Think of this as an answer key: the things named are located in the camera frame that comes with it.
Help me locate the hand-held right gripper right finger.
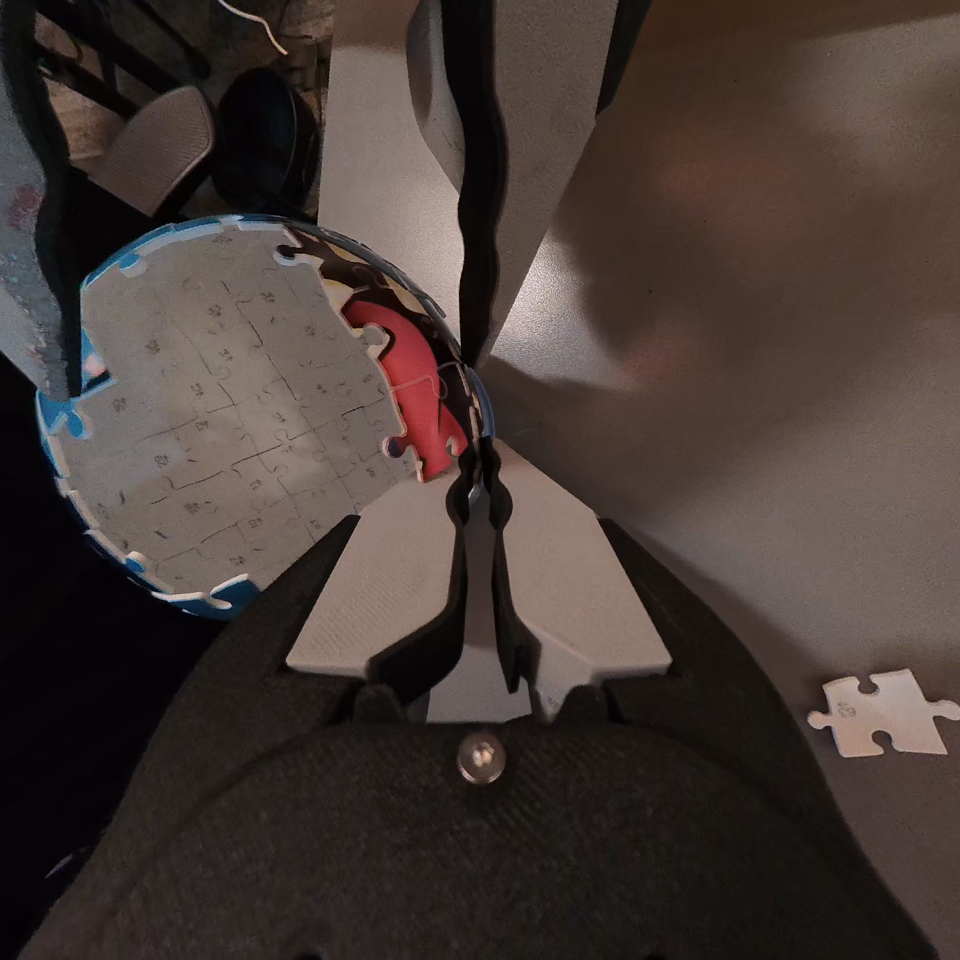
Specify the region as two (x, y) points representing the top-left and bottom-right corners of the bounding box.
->
(482, 437), (672, 723)

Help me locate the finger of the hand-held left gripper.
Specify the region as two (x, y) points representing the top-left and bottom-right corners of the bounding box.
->
(318, 0), (627, 376)
(0, 0), (85, 402)

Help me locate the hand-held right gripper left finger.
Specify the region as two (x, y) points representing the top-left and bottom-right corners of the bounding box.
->
(285, 450), (483, 706)

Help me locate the blue puzzle ball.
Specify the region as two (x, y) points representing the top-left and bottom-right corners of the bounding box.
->
(33, 213), (500, 620)

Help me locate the white-backed puzzle piece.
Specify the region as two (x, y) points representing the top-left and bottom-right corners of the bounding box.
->
(807, 669), (960, 760)

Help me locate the grey office chair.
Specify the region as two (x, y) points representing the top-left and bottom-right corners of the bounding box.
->
(216, 67), (320, 220)

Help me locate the white cable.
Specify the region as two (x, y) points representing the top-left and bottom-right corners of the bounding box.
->
(217, 0), (290, 55)

